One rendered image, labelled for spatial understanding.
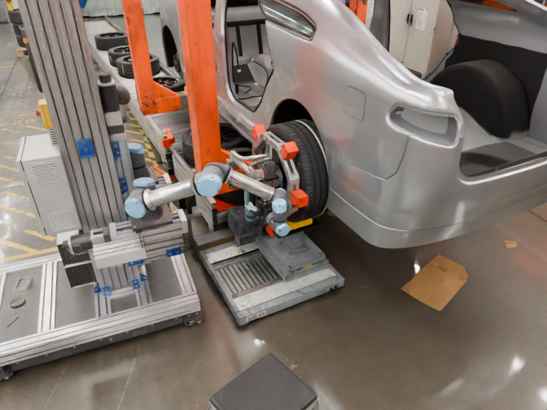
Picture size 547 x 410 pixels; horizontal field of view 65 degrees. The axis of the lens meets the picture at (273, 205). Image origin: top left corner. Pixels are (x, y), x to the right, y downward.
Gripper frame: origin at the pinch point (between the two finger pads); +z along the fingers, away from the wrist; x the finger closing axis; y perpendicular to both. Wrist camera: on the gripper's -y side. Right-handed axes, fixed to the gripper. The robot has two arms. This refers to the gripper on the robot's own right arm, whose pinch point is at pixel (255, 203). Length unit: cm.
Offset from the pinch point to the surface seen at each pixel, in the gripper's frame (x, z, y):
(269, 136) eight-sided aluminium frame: -22.3, 25.9, 29.0
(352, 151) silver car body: -42, -33, 38
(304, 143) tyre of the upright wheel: -35.2, 4.2, 29.9
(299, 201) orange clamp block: -21.3, -14.3, 3.4
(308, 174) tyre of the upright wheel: -31.1, -8.2, 15.8
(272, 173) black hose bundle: -11.9, 1.6, 16.5
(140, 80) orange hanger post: 7, 263, 8
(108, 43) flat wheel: -27, 717, -41
